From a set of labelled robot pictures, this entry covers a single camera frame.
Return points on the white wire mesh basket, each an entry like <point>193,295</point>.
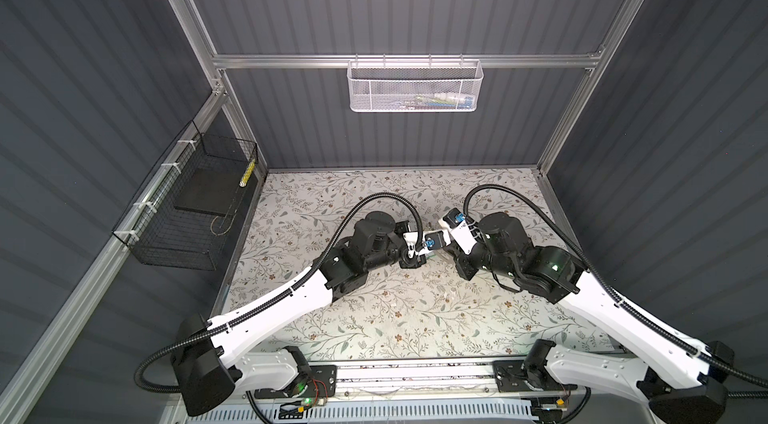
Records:
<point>414,85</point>

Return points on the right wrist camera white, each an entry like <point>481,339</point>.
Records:
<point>457,233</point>

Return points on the white slotted cable duct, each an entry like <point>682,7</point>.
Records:
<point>406,411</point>

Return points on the black pad in basket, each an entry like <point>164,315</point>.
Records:
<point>209,192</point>

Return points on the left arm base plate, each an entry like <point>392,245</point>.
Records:
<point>319,382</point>

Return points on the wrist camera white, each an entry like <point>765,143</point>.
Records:
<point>457,233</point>
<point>433,241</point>

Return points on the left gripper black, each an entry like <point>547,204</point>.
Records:
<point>410,263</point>

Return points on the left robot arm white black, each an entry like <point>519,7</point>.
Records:
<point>374,243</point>

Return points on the yellow marker in basket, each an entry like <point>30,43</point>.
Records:
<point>248,173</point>

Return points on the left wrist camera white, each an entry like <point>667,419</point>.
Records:
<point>433,241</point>

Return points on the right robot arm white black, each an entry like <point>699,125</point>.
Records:
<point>674,384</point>

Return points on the aluminium mounting rail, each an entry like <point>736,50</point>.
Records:
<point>414,379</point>

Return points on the floral table mat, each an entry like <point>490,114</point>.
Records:
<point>426,313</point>

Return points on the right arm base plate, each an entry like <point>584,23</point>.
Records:
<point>520,376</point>

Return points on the black wire basket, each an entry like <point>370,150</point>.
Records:
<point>157,234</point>

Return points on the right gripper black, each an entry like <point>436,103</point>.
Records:
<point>455,252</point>

